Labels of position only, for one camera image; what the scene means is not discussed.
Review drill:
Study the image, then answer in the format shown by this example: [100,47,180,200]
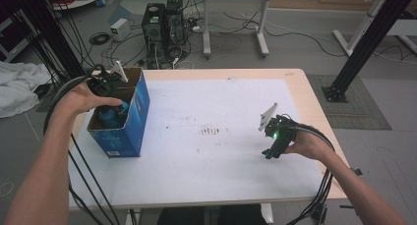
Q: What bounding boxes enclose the black shelf unit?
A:
[0,8,37,63]

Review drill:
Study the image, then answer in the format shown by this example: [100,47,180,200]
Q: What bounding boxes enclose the black computer tower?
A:
[141,2,166,71]
[163,0,189,61]

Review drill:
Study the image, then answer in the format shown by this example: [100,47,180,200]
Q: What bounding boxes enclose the small white box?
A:
[109,18,132,42]

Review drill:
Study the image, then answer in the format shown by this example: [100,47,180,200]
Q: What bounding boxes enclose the blue bottle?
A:
[97,101,130,129]

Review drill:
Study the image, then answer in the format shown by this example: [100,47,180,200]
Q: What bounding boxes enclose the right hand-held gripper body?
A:
[258,102,298,154]

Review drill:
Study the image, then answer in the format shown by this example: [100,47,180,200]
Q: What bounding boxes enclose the white table mat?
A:
[68,78,324,209]

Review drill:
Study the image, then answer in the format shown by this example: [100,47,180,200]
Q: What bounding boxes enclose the blue cardboard box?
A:
[87,67,151,159]

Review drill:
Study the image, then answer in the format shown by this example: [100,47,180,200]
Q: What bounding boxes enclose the black aluminium post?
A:
[11,0,87,80]
[321,0,417,103]

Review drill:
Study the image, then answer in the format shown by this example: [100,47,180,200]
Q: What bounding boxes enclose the grey floor mat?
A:
[306,74,393,132]

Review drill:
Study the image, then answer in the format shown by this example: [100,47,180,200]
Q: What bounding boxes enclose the dark cloth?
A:
[156,203,264,225]

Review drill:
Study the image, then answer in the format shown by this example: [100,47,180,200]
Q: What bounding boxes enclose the white metal stand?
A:
[331,0,394,58]

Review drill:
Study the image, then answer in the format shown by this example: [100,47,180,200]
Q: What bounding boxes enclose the person's left hand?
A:
[53,81,124,125]

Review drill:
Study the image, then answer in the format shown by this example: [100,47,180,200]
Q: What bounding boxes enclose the black floor cables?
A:
[222,11,347,58]

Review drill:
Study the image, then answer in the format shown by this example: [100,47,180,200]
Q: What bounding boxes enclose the black cable bundle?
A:
[284,113,336,225]
[42,63,122,225]

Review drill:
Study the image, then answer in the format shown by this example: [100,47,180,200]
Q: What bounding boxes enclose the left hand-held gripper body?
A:
[86,60,130,98]

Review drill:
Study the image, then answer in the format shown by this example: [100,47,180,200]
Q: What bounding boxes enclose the coiled black cable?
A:
[89,31,112,46]

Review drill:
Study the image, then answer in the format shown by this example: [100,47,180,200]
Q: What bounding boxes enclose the white cloth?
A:
[0,60,53,119]

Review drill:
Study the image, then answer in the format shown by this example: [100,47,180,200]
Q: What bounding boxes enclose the person's right hand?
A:
[283,128,332,163]

